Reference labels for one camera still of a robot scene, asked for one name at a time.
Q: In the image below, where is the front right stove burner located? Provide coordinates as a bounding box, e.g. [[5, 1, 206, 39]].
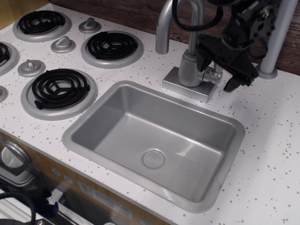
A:
[[21, 69, 98, 121]]

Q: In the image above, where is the black cable lower left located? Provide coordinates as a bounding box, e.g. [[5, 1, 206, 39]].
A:
[[0, 191, 36, 223]]

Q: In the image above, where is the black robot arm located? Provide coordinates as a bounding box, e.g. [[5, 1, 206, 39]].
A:
[[197, 0, 276, 92]]

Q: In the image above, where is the grey toy sink basin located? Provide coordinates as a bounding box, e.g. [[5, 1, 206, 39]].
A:
[[62, 81, 246, 212]]

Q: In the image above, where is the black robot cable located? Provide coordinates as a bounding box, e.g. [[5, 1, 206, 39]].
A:
[[172, 0, 225, 31]]

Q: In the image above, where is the grey stove knob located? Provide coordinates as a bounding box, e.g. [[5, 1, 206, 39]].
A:
[[51, 36, 76, 54], [78, 17, 101, 34], [17, 60, 45, 78]]

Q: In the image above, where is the grey stove knob middle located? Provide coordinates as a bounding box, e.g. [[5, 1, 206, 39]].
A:
[[51, 36, 76, 54]]

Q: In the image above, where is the grey faucet lever handle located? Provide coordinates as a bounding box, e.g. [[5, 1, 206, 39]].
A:
[[199, 63, 223, 85]]

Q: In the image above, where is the blue clamp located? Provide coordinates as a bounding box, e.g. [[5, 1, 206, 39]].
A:
[[45, 202, 59, 218]]

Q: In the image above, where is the grey vertical support pole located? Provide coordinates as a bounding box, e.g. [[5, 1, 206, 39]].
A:
[[256, 0, 298, 80]]

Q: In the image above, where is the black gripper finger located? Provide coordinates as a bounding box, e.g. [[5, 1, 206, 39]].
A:
[[224, 76, 242, 91], [197, 52, 215, 72]]

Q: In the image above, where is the grey stove knob back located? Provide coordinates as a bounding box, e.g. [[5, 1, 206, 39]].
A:
[[78, 17, 101, 34]]

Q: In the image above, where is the grey toy faucet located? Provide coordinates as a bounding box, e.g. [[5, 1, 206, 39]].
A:
[[155, 0, 218, 104]]

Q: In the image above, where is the grey stove knob front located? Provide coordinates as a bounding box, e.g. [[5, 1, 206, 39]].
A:
[[17, 60, 45, 78]]

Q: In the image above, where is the back right stove burner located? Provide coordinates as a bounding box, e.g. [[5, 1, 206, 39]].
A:
[[81, 31, 144, 69]]

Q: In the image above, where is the left edge stove burner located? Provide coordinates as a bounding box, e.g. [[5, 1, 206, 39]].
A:
[[0, 42, 19, 76]]

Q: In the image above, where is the back left stove burner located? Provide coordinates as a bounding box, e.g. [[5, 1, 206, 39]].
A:
[[13, 10, 72, 43]]

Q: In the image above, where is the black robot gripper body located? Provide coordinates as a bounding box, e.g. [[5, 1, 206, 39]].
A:
[[198, 28, 258, 86]]

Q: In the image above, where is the grey round oven dial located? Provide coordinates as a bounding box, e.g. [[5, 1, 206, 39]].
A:
[[0, 141, 31, 175]]

